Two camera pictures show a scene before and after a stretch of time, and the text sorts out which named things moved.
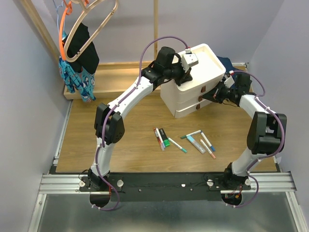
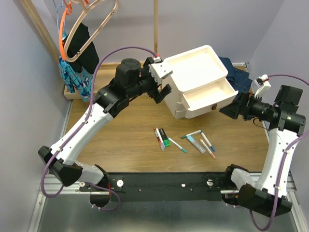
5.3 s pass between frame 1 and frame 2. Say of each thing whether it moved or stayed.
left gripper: moved
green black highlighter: stayed
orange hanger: stayed
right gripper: moved
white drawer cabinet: moved
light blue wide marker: stayed
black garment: stayed
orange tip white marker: stayed
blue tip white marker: stayed
